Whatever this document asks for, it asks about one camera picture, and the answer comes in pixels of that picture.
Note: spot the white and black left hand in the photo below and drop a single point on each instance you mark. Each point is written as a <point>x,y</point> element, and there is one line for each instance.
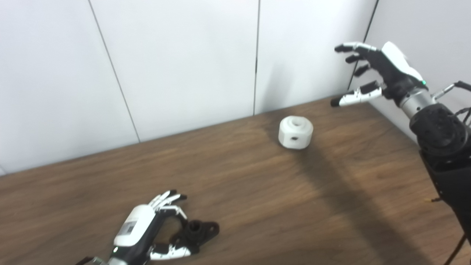
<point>134,226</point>

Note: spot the white and black right hand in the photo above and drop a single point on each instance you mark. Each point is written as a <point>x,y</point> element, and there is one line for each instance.
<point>395,71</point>

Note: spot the black flanged holder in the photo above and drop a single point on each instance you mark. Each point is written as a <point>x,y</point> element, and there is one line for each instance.
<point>200,232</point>

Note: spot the round white plastic piece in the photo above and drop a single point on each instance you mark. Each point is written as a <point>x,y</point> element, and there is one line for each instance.
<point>296,134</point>

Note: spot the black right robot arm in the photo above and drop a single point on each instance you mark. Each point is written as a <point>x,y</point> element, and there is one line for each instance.
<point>441,136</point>

